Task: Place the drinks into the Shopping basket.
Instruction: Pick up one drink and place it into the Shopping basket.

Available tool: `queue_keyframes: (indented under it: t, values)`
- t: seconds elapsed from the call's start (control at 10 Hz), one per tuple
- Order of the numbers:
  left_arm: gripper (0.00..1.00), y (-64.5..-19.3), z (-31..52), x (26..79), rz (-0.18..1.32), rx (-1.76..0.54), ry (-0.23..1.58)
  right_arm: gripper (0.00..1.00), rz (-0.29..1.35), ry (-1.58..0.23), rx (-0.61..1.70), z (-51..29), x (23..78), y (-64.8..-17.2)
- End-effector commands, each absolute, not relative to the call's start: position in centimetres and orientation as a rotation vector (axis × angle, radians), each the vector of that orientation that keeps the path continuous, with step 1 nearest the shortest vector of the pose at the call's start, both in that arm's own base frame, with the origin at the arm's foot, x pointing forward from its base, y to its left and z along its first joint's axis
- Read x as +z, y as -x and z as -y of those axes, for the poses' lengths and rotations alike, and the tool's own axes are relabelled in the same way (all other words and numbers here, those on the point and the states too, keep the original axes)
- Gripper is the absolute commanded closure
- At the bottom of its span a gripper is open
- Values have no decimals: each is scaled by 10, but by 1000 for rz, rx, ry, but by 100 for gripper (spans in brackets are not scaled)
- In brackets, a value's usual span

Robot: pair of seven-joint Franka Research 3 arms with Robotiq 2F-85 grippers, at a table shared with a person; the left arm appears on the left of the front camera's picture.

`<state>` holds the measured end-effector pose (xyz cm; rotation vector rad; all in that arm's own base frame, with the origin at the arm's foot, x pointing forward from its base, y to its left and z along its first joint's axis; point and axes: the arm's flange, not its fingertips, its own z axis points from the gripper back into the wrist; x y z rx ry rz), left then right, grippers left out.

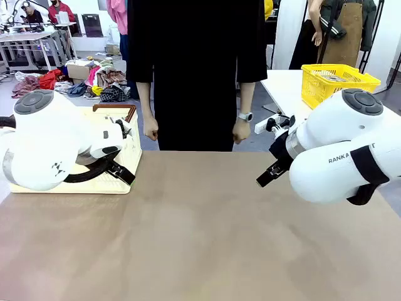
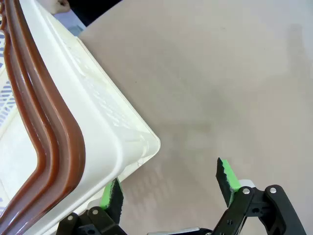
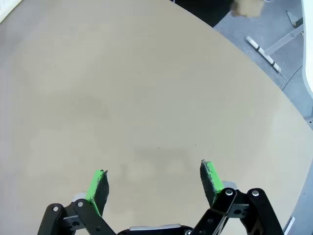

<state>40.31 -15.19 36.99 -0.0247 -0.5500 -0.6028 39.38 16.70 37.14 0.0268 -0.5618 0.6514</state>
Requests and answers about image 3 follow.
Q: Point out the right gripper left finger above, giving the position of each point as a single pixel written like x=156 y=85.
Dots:
x=80 y=215

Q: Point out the person's left hand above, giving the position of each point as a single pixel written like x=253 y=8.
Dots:
x=247 y=7

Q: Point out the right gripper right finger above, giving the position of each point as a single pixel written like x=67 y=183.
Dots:
x=244 y=213

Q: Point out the side table metal leg frame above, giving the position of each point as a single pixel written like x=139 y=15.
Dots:
x=278 y=44

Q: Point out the white side table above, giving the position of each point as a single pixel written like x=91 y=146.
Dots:
x=308 y=36

